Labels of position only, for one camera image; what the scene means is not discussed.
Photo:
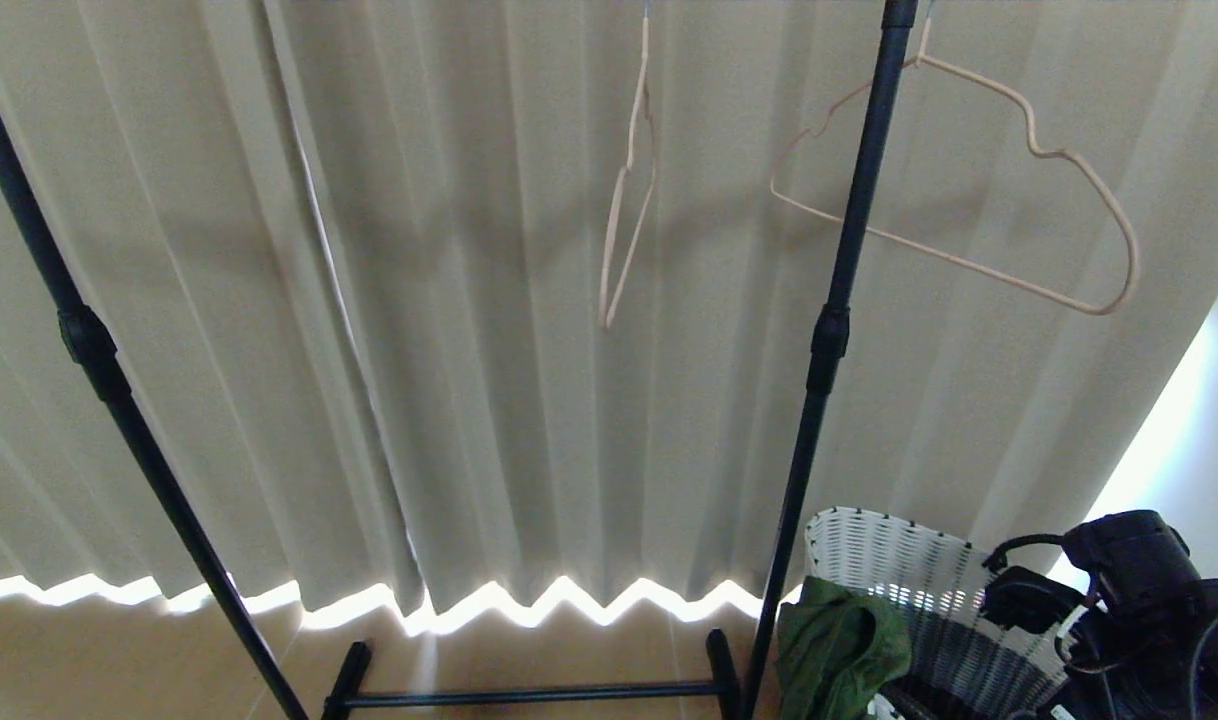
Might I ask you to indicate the pink clothes hanger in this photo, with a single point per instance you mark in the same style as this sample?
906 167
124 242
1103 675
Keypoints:
969 264
635 110

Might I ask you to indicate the green garment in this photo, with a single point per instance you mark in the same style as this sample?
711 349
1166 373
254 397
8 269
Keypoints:
839 650

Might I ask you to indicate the beige curtain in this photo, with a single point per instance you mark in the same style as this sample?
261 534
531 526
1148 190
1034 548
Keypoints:
469 300

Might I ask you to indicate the black clothes rack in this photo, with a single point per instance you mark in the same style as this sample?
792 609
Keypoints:
831 335

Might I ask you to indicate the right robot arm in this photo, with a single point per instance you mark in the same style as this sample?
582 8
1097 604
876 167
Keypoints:
1134 560

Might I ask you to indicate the white laundry basket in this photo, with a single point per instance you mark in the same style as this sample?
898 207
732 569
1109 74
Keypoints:
889 550

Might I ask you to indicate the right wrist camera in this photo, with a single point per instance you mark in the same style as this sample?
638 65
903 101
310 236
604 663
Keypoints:
1029 598

